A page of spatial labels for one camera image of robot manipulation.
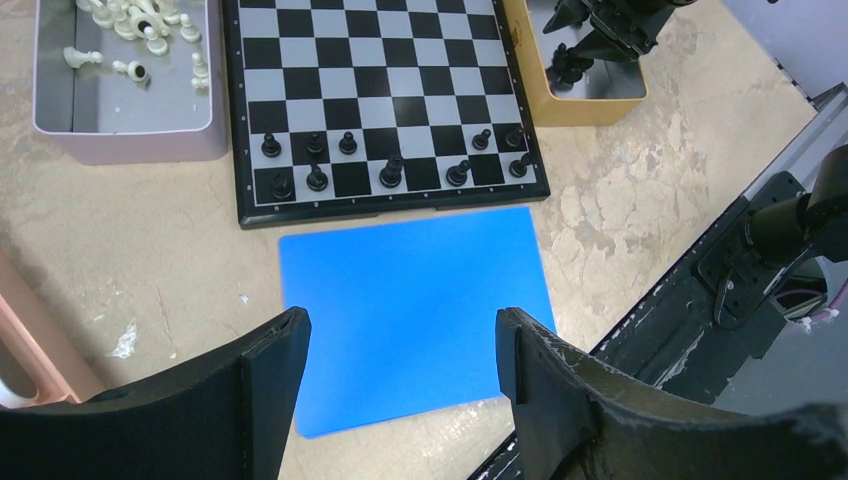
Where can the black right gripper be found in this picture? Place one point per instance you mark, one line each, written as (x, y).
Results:
(623, 31)

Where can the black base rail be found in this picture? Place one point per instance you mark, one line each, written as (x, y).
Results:
(710, 313)

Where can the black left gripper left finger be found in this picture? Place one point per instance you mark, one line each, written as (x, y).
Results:
(225, 414)

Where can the black chess piece corner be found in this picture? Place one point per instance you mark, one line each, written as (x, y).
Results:
(520, 167)

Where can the yellow tin with black pieces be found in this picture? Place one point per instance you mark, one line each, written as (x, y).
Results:
(604, 94)

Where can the black back row piece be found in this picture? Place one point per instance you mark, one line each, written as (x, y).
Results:
(317, 180)

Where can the white chess pieces pile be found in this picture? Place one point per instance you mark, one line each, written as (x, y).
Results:
(132, 33)

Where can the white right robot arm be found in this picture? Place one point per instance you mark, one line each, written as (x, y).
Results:
(815, 222)

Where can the black pawn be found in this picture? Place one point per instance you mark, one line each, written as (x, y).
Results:
(348, 144)
(270, 146)
(315, 144)

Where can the pink tin with white pieces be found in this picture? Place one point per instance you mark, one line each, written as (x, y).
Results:
(105, 98)

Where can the black chess king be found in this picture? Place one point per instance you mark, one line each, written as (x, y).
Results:
(391, 174)

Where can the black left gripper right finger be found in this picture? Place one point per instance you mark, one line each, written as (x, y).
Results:
(577, 417)

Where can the peach desk organizer tray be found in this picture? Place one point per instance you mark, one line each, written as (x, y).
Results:
(48, 358)

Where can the black pawn edge square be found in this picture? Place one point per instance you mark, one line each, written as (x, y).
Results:
(515, 138)

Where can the black corner rook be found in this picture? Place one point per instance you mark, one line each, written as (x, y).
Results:
(281, 187)

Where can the blue mat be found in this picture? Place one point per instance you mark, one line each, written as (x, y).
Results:
(403, 315)

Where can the black pawn second row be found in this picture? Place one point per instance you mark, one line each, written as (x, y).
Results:
(481, 141)

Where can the black white chessboard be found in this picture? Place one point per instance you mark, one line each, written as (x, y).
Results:
(414, 78)

